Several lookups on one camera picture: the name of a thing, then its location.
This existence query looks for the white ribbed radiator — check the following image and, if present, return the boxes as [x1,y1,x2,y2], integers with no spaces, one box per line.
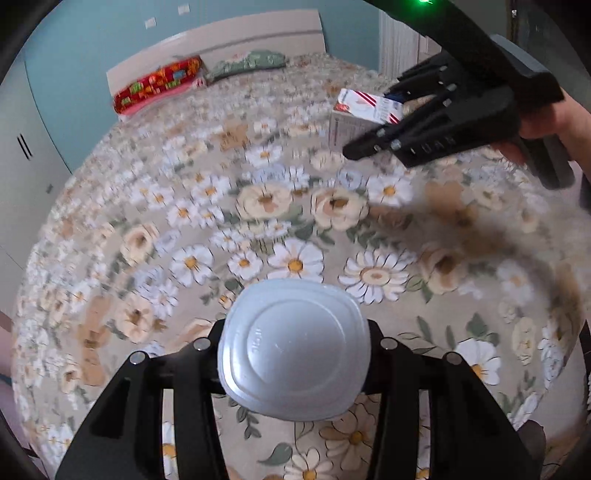
[379,9,431,80]

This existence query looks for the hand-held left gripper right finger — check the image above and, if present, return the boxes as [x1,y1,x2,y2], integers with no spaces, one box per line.
[365,320,541,480]

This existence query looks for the grey wardrobe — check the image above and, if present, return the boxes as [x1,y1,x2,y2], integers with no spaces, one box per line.
[0,58,75,282]

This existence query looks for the red striped white carton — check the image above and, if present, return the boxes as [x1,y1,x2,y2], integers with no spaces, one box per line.
[329,88,403,149]

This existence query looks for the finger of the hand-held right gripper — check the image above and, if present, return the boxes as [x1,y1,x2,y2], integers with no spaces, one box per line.
[388,50,465,100]
[342,87,514,161]

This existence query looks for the white plastic lid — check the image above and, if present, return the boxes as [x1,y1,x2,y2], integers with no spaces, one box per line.
[217,278,372,421]

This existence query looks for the pink pillow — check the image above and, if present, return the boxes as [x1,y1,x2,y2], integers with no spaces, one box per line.
[122,78,207,121]

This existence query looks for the green floral pillow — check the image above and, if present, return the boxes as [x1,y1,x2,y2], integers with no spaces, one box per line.
[205,50,288,85]

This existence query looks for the person's right hand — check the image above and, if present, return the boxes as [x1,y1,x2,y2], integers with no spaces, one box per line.
[492,89,591,165]

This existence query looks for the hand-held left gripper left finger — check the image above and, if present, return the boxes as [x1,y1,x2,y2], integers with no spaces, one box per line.
[55,320,229,480]

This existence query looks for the red printed pillow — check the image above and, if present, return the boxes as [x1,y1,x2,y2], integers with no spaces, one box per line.
[113,56,204,116]

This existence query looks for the floral bed sheet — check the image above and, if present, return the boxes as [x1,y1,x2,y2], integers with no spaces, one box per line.
[9,51,587,480]

